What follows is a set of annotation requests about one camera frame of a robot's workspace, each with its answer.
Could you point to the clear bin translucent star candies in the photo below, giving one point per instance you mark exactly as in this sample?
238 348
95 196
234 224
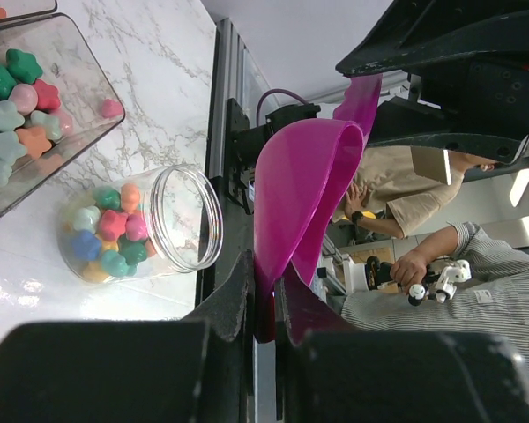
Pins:
22 9

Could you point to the person in beige shirt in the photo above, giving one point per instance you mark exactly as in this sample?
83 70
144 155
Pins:
387 197

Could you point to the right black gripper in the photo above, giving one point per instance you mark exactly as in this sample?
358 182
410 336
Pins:
468 64

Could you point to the person in striped shirt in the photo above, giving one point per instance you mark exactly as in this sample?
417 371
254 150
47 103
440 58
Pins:
495 300

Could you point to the aluminium rail frame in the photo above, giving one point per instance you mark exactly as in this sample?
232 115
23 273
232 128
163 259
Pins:
237 86

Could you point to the white handheld gripper device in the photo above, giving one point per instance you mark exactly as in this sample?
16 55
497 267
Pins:
440 285

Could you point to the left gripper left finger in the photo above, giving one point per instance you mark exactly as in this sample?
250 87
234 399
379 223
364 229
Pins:
187 370

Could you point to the magenta plastic scoop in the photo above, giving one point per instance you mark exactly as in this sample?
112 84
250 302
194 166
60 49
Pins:
302 174

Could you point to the clear bin opaque star candies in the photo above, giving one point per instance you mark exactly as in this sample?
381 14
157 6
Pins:
55 102

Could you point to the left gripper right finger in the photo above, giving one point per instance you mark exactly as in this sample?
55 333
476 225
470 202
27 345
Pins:
329 371

